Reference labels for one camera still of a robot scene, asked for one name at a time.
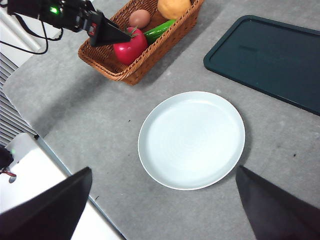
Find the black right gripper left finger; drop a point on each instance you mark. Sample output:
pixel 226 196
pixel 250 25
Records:
pixel 50 212

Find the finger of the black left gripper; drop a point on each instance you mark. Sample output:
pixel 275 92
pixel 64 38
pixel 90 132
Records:
pixel 107 32

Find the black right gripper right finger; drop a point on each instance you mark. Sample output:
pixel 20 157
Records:
pixel 275 212

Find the red tomato with green stem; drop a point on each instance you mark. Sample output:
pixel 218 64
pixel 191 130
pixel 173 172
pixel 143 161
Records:
pixel 130 51

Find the brown wicker basket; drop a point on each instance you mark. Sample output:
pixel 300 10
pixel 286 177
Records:
pixel 100 53

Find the pale brown egg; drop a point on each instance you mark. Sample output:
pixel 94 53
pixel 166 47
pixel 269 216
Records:
pixel 140 18

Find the green chili pepper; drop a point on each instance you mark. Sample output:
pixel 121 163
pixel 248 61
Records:
pixel 158 31

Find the grey ribbed panel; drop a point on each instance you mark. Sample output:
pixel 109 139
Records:
pixel 12 112

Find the pale grey round plate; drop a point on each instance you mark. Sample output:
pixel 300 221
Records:
pixel 191 141

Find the dark green rectangular tray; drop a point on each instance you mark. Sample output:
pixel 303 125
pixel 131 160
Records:
pixel 265 60

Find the white metal frame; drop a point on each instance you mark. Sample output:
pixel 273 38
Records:
pixel 15 32

